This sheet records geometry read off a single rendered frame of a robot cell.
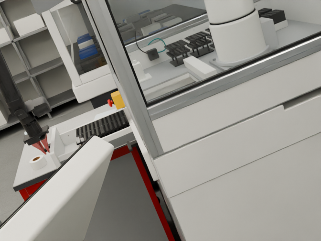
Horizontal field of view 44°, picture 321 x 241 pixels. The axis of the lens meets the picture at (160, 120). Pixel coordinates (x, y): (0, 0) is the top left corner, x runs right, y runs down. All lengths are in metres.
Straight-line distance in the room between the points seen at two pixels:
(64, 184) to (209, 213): 0.71
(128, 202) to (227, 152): 0.87
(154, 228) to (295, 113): 1.08
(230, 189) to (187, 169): 0.16
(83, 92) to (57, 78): 3.36
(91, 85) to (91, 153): 1.74
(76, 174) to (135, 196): 1.30
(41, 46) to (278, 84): 4.77
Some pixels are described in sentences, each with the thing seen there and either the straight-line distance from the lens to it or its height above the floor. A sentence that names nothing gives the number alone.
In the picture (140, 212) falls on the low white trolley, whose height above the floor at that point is 0.37.
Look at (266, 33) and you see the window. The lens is 1.18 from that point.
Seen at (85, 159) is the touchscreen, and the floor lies 1.18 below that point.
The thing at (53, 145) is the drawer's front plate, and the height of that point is 0.93.
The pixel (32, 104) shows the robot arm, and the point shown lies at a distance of 1.59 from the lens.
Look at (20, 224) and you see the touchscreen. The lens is 0.61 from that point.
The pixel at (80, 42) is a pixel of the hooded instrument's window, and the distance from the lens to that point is 2.42.
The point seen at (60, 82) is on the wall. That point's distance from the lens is 5.82.
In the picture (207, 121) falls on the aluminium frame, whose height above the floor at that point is 0.98.
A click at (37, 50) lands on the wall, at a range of 5.74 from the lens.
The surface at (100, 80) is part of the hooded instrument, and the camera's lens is 2.44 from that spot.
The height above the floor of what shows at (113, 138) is 0.88.
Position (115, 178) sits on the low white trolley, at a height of 0.59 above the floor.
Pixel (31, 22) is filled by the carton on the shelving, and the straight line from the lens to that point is 5.33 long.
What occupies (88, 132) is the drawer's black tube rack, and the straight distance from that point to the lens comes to 1.66.
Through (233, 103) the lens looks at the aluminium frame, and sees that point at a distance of 1.16.
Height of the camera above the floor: 1.46
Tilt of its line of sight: 22 degrees down
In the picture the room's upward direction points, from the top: 21 degrees counter-clockwise
